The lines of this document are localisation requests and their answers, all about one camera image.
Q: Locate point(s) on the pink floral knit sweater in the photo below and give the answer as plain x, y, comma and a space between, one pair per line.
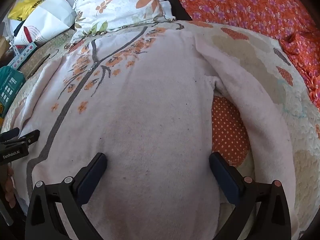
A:
150, 105

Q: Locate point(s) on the yellow plastic bag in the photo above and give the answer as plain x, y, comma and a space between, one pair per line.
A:
25, 7

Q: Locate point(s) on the quilted patchwork blanket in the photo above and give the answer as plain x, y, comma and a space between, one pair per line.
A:
287, 62

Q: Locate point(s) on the white floral pillow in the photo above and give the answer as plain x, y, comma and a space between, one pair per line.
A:
112, 2

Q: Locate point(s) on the white paper bag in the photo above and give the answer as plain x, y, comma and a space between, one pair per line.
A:
50, 17

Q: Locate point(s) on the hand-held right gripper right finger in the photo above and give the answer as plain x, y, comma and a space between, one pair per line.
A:
225, 180

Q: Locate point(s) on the orange floral blanket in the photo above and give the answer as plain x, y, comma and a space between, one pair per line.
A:
237, 2

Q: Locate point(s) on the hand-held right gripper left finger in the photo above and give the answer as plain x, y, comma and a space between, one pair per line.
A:
92, 177

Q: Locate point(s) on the teal cardboard box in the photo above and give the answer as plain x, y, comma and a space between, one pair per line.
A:
10, 85

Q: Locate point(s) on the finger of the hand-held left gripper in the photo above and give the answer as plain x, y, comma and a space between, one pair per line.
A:
30, 136
10, 132

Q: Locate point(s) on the beige woven mat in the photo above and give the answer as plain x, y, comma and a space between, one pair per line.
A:
47, 52

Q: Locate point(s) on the person's left hand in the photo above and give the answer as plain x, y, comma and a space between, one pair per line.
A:
8, 187

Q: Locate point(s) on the light blue patterned box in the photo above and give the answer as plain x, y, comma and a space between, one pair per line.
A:
23, 53

